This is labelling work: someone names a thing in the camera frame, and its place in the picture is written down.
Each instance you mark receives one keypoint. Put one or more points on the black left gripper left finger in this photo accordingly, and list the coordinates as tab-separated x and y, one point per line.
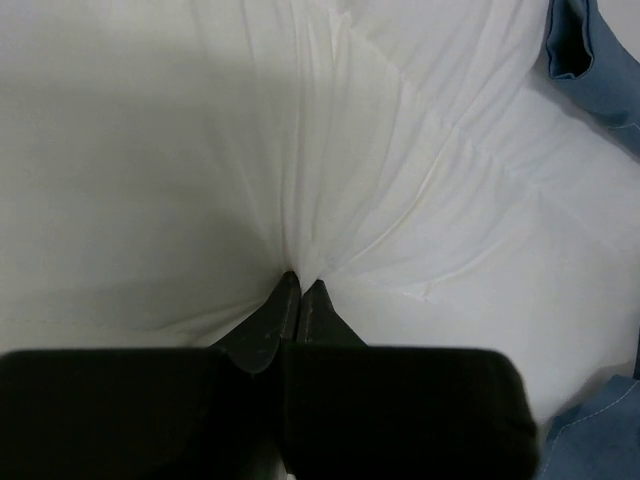
146	413

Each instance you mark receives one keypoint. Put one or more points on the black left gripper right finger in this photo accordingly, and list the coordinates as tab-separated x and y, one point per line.
354	411

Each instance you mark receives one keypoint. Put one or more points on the white pillow yellow trim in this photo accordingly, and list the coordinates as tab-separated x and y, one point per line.
163	163

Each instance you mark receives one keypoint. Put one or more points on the blue cartoon print pillowcase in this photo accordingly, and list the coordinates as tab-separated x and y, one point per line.
598	438

